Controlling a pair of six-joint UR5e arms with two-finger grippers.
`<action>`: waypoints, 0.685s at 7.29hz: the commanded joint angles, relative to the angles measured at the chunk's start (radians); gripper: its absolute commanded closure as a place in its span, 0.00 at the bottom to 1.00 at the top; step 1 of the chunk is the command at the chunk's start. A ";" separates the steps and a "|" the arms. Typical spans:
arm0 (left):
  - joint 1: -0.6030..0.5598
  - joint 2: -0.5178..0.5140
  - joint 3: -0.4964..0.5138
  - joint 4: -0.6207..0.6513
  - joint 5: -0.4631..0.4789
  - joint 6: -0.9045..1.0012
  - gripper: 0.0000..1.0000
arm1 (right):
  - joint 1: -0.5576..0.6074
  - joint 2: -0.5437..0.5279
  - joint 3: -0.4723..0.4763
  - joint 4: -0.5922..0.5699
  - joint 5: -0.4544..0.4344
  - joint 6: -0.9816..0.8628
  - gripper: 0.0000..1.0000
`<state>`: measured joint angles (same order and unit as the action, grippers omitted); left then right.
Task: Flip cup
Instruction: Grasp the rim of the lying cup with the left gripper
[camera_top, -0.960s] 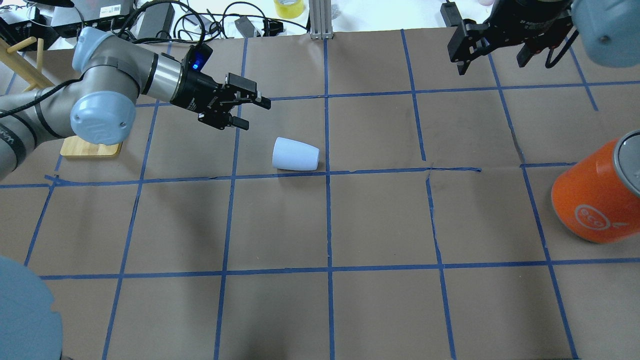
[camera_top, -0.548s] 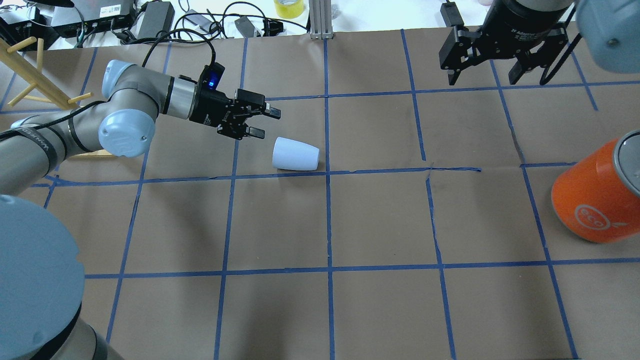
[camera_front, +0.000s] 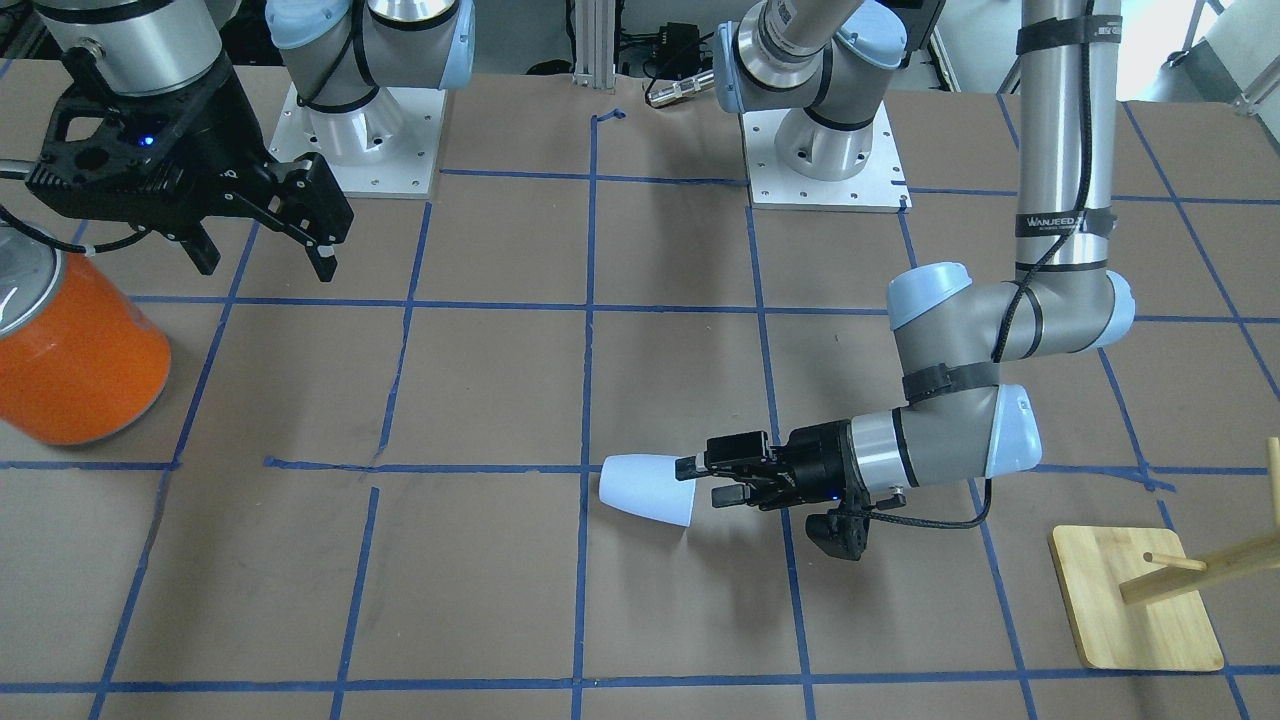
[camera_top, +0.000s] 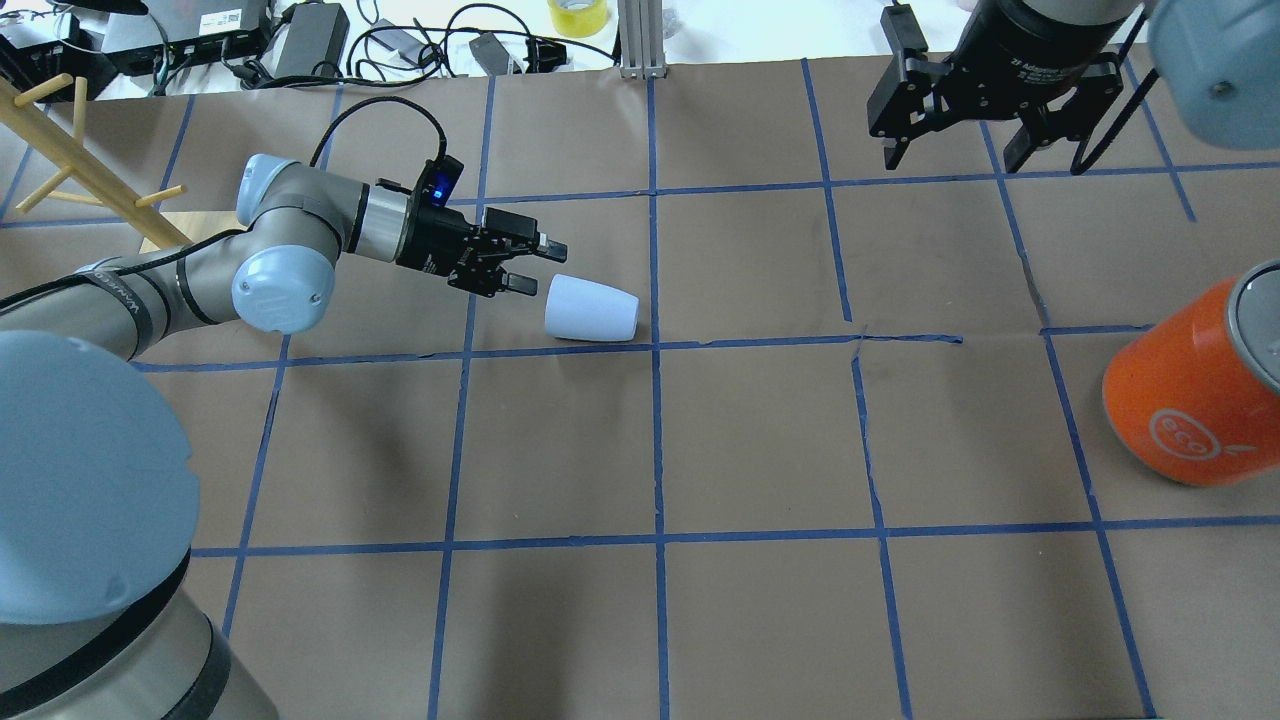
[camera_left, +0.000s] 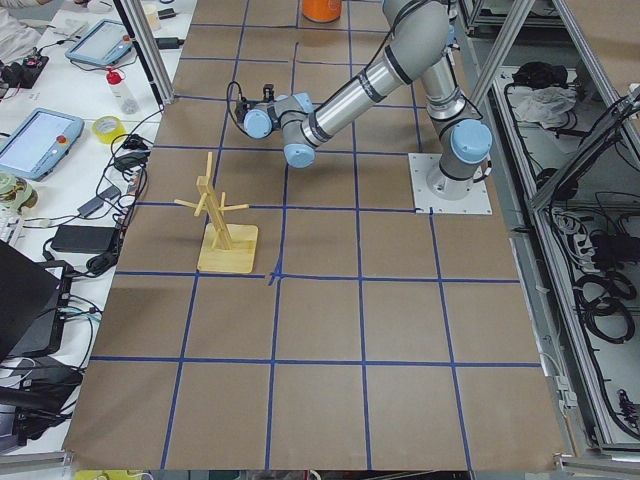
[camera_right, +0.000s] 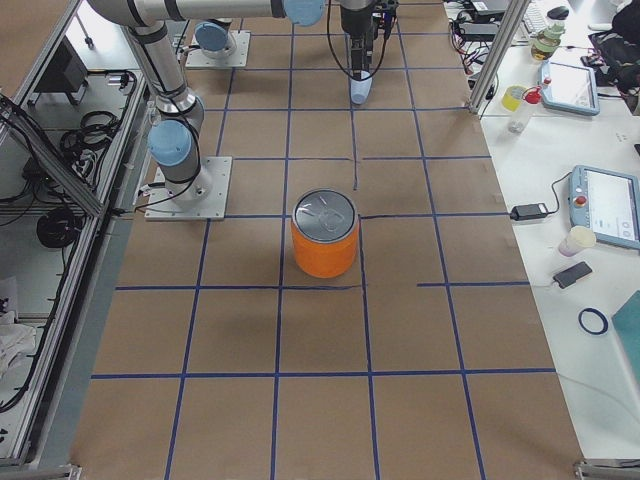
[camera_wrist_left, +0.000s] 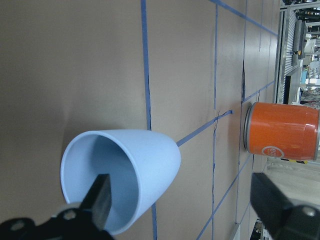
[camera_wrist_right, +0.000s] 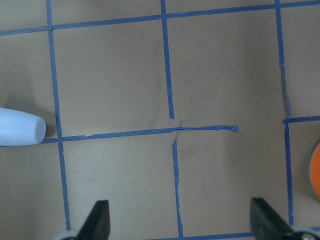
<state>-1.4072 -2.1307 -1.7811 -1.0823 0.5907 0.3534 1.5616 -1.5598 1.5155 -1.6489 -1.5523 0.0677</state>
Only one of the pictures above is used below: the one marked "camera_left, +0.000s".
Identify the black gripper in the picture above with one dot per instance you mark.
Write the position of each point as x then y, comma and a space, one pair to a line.
243, 108

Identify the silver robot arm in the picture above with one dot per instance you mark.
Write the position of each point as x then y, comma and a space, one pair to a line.
415, 49

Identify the white paper cup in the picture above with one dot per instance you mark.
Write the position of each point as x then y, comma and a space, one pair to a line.
152, 16

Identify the black power adapter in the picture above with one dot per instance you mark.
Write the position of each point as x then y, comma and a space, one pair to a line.
169, 43

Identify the red-capped squeeze bottle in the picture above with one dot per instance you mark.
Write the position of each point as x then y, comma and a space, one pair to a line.
121, 92

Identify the orange can-shaped container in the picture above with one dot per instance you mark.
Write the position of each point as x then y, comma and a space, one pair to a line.
322, 11

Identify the yellow tape roll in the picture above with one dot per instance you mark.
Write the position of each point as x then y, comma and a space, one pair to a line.
108, 129

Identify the wooden mug tree stand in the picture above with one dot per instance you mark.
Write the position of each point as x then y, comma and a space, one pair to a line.
226, 247

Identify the far blue teach pendant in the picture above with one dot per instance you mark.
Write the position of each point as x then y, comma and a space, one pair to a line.
104, 44

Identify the blue teach pendant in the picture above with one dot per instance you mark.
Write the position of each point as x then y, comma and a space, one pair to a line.
104, 44
39, 143

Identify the near blue teach pendant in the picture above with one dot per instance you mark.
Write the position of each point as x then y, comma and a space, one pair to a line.
39, 143

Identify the large black power brick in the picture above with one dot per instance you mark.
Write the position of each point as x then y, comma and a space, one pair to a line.
83, 239

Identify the black laptop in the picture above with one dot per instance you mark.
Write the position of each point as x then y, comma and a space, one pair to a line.
33, 295

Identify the white crumpled cloth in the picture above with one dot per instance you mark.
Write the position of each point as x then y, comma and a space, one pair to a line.
549, 106

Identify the aluminium frame post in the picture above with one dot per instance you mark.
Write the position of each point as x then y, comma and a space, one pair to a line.
132, 15

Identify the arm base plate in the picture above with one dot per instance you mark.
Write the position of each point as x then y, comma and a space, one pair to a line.
434, 193

